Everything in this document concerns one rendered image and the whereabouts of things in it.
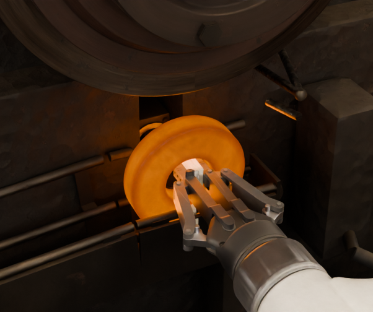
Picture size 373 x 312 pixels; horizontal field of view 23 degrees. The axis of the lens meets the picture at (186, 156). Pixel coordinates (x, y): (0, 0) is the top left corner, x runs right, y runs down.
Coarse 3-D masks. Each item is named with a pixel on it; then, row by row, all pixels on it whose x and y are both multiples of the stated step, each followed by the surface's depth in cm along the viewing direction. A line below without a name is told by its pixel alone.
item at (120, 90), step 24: (0, 0) 87; (24, 0) 88; (24, 24) 89; (48, 24) 90; (48, 48) 92; (72, 48) 93; (264, 48) 104; (72, 72) 94; (96, 72) 95; (120, 72) 97; (192, 72) 101; (216, 72) 102; (240, 72) 104; (144, 96) 100
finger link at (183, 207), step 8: (176, 184) 106; (176, 192) 104; (184, 192) 105; (176, 200) 105; (184, 200) 103; (176, 208) 106; (184, 208) 102; (184, 216) 101; (192, 216) 101; (184, 224) 101; (192, 224) 100; (184, 232) 99; (192, 232) 99; (184, 248) 100; (192, 248) 100
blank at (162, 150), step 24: (192, 120) 108; (216, 120) 111; (144, 144) 107; (168, 144) 106; (192, 144) 108; (216, 144) 109; (144, 168) 107; (168, 168) 108; (216, 168) 112; (240, 168) 113; (144, 192) 109; (168, 192) 113; (144, 216) 111
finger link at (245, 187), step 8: (224, 168) 108; (224, 176) 108; (232, 176) 107; (232, 184) 107; (240, 184) 106; (248, 184) 106; (232, 192) 107; (240, 192) 106; (248, 192) 105; (256, 192) 105; (248, 200) 105; (256, 200) 104; (264, 200) 104; (272, 200) 104; (248, 208) 106; (256, 208) 105; (272, 208) 103; (280, 208) 102
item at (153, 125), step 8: (144, 104) 121; (152, 104) 121; (160, 104) 121; (144, 112) 119; (152, 112) 119; (160, 112) 119; (168, 112) 119; (144, 120) 118; (152, 120) 118; (160, 120) 119; (168, 120) 119; (144, 128) 118; (152, 128) 119
